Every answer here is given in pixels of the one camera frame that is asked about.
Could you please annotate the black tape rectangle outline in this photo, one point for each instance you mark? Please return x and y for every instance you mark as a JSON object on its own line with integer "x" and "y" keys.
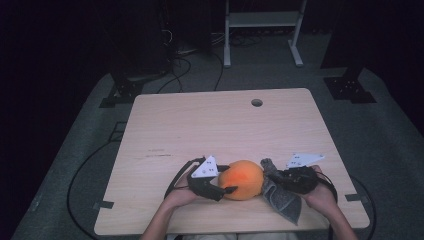
{"x": 113, "y": 136}

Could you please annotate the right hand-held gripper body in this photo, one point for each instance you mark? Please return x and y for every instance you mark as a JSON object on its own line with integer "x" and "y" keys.
{"x": 298, "y": 180}

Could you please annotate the person's left hand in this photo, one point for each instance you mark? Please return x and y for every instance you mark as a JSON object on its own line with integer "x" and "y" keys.
{"x": 180, "y": 196}

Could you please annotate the black stand base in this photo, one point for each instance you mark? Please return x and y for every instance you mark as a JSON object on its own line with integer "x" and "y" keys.
{"x": 348, "y": 88}
{"x": 125, "y": 90}

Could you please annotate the white metal stand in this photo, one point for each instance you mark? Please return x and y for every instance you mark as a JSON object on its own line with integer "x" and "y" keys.
{"x": 263, "y": 19}

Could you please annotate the person's right hand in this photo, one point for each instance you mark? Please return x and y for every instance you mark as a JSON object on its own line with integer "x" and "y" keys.
{"x": 321, "y": 200}

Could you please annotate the grey cloth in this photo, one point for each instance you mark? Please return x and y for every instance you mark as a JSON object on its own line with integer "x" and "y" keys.
{"x": 281, "y": 203}

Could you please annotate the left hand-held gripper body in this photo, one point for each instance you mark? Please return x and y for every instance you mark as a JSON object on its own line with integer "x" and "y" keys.
{"x": 203, "y": 185}

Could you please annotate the orange plush toy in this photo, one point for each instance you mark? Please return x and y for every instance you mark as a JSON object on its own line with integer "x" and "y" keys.
{"x": 243, "y": 180}

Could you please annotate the black tape strip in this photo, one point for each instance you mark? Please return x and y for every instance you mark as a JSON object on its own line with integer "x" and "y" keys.
{"x": 103, "y": 204}
{"x": 354, "y": 197}

